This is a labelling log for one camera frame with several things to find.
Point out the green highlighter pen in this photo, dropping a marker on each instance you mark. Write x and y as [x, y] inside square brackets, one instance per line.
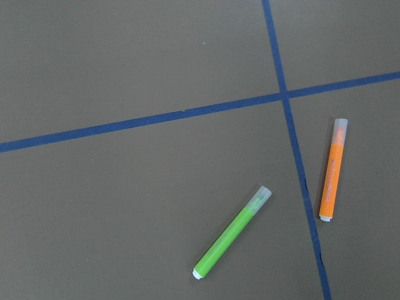
[230, 234]

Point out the orange highlighter pen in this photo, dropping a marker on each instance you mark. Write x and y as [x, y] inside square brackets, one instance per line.
[334, 161]

